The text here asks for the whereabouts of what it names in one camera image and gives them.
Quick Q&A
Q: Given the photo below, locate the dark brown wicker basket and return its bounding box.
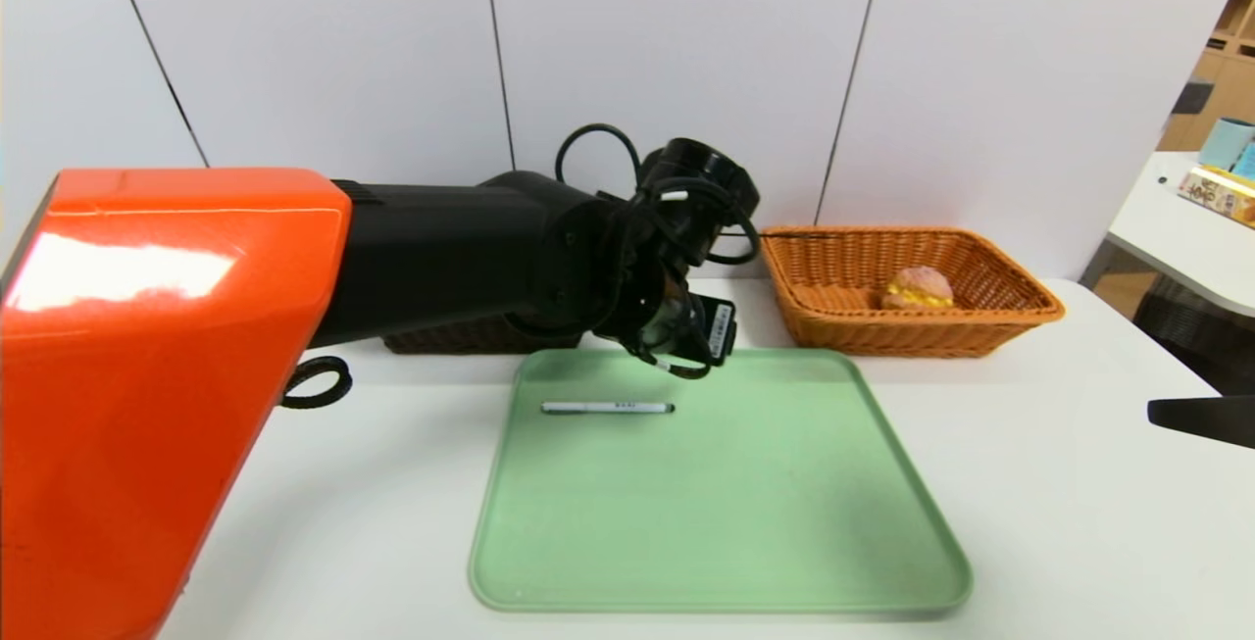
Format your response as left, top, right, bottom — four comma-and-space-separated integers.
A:
382, 315, 586, 356

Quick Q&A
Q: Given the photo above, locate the white side table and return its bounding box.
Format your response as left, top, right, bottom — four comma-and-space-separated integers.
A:
1079, 152, 1255, 318

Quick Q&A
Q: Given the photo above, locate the white pen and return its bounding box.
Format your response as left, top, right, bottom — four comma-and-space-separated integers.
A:
540, 401, 677, 416

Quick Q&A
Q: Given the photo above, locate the dark woven bin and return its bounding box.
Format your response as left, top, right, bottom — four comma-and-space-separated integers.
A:
1132, 277, 1255, 396

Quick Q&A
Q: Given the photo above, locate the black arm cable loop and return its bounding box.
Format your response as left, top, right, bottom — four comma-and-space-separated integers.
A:
281, 356, 353, 411

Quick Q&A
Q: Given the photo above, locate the cream puff bun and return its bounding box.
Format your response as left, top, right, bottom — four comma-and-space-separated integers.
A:
880, 266, 955, 311

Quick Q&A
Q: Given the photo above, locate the light green plastic tray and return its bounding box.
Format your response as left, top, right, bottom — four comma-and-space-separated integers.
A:
469, 348, 974, 614

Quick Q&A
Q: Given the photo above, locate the light blue cup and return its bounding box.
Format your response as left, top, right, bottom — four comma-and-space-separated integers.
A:
1198, 118, 1254, 171

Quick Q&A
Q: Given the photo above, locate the wooden shelf unit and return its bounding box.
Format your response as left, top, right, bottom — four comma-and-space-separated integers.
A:
1157, 0, 1255, 153

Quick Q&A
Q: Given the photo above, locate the yellow printed box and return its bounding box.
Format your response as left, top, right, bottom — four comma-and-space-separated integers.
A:
1177, 167, 1255, 229

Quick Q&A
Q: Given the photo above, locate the orange wicker basket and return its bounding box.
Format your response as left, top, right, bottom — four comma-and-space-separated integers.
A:
757, 225, 1066, 359

